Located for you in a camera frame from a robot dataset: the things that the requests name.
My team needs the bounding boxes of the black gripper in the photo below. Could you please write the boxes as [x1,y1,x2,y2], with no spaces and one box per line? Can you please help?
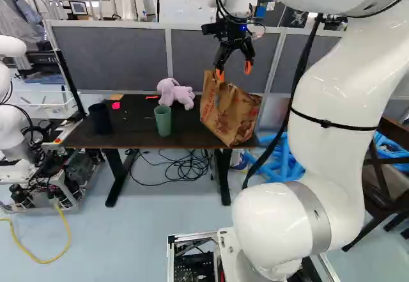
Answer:
[201,15,260,83]

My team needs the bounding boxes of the brown paper bag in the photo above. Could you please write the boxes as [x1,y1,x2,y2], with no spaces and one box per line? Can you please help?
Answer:
[199,69,263,148]

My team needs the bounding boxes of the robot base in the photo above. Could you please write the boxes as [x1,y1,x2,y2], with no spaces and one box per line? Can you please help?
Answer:
[167,227,343,282]

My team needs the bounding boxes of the pink plush toy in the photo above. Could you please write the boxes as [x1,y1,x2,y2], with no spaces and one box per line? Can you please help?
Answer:
[156,77,196,111]

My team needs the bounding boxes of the green cup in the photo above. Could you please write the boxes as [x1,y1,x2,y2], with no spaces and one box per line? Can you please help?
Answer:
[153,105,173,137]

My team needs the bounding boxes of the dark brown table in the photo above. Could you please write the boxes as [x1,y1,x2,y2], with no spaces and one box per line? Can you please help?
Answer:
[59,93,261,208]

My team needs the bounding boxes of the blue foam tubes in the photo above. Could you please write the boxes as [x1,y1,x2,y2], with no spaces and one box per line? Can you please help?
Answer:
[242,131,307,184]

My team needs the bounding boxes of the grey partition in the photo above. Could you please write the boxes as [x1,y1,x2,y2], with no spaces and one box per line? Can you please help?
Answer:
[44,19,349,96]

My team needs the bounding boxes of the black cup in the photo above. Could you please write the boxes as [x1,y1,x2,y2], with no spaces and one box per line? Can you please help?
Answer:
[88,102,114,136]

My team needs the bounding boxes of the white robot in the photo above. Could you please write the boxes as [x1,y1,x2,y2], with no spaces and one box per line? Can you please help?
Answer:
[0,34,96,215]

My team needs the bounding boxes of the black floor cable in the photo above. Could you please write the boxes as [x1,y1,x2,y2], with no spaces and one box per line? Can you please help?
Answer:
[125,148,214,187]

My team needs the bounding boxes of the yellow floor cable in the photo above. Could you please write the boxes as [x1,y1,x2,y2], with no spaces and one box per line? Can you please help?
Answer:
[0,205,72,265]

